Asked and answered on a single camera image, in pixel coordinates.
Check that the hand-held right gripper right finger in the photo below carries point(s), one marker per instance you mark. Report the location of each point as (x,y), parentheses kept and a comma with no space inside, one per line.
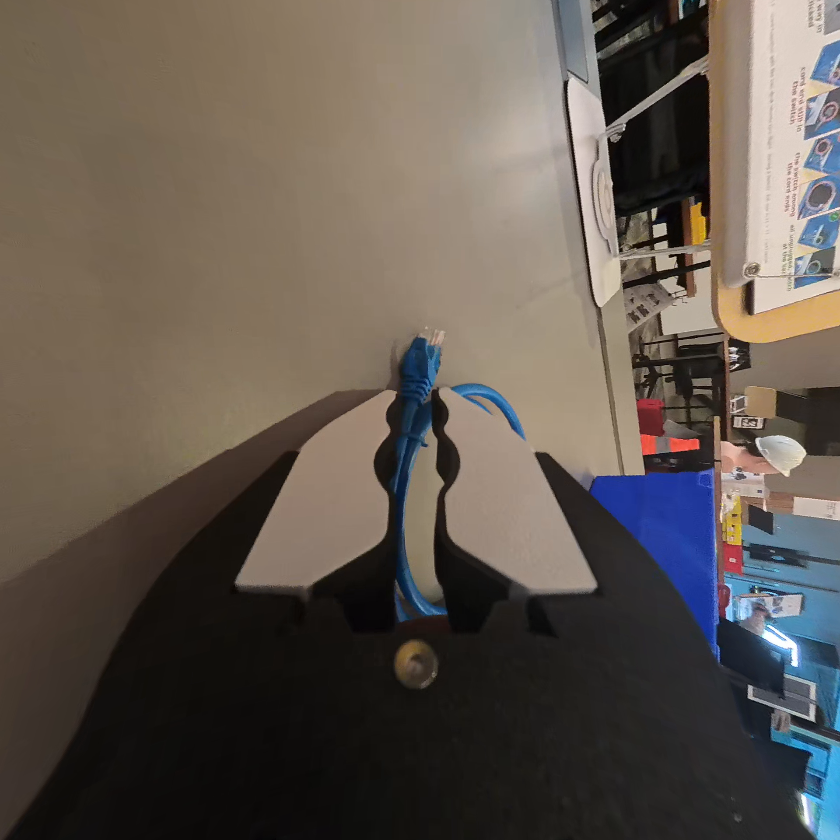
(512,518)

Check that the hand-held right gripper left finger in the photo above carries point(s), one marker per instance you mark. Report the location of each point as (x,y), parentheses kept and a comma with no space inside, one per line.
(321,518)

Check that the blue plastic bin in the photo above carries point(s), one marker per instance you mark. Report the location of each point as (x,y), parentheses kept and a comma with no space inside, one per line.
(656,525)

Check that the red floor box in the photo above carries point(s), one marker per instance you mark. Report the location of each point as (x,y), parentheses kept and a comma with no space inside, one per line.
(649,413)

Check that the small yellow bin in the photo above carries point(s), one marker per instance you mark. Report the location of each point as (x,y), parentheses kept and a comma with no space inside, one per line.
(733,518)

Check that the red plastic bin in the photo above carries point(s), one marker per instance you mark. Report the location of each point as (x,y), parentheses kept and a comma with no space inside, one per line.
(733,558)

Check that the printed paper sheets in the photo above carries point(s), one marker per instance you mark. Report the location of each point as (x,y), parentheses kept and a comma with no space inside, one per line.
(646,305)

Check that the wooden instruction board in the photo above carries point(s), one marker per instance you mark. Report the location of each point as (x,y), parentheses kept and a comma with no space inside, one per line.
(774,328)

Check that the clear acrylic stand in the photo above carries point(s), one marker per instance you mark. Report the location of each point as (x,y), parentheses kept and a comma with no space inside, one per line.
(604,190)

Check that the black padded chair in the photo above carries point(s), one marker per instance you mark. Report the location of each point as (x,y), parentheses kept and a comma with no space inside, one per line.
(656,118)

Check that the printed instruction sheet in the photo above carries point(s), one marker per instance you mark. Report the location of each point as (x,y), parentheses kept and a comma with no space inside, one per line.
(807,131)

